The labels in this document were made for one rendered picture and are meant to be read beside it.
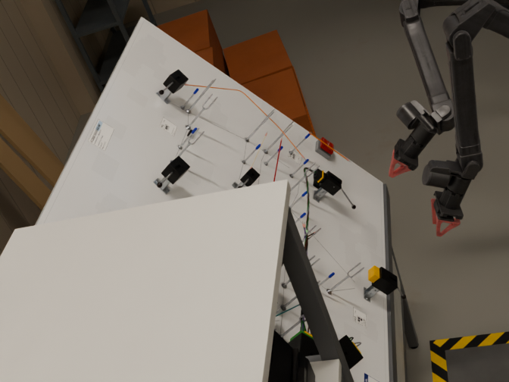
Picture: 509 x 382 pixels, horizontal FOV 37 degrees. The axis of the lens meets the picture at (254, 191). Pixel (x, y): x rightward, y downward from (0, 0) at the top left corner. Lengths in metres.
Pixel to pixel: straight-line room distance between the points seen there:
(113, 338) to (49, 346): 0.10
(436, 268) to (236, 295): 2.64
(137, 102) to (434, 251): 1.97
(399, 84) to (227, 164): 2.90
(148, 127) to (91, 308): 1.03
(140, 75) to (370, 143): 2.46
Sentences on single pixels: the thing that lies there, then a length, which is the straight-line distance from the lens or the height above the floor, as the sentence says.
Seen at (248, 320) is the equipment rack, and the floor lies 1.85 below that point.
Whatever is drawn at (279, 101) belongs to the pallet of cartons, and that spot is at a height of 0.45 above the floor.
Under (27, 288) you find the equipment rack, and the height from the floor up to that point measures 1.85.
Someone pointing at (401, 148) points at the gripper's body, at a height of 1.23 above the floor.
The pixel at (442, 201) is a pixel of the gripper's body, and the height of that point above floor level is 1.15.
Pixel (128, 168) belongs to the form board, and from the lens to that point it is 1.95.
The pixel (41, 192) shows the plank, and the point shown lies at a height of 0.57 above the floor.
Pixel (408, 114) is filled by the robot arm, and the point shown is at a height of 1.32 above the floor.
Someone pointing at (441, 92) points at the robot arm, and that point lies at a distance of 2.27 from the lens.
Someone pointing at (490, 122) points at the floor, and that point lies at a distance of 4.46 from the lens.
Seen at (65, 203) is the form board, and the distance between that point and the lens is 1.77.
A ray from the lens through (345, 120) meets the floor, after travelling 4.78.
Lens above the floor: 2.54
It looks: 35 degrees down
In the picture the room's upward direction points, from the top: 22 degrees counter-clockwise
